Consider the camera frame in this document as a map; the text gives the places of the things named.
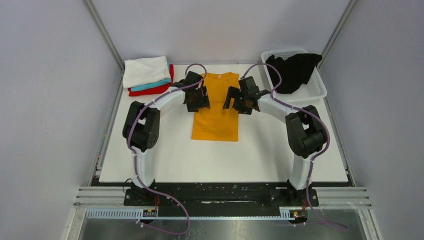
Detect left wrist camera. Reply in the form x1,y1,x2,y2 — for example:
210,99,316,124
171,71,203,91

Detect teal folded t shirt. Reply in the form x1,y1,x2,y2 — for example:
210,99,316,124
130,61,173,93

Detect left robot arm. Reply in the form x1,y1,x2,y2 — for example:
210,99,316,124
122,85,210,206

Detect black t shirt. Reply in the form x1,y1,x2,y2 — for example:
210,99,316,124
265,53,323,94

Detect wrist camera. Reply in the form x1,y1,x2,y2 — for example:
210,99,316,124
171,71,203,91
238,76,260,96

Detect white plastic basket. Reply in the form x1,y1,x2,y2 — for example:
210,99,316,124
260,48,327,103

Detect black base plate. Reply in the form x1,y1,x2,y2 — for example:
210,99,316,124
90,177,353,219

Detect right aluminium frame post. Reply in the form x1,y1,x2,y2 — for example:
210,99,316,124
317,0,358,69

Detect white slotted cable duct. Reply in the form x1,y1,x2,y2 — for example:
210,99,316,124
86,207,307,221

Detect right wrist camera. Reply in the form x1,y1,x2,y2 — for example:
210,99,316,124
238,76,260,96

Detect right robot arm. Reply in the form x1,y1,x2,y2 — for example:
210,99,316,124
223,86,330,206

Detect yellow t shirt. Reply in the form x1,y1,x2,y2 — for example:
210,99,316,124
191,72,239,142

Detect white folded t shirt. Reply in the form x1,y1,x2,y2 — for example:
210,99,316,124
122,55,171,89

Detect red folded t shirt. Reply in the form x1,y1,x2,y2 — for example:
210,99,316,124
127,63,175,98

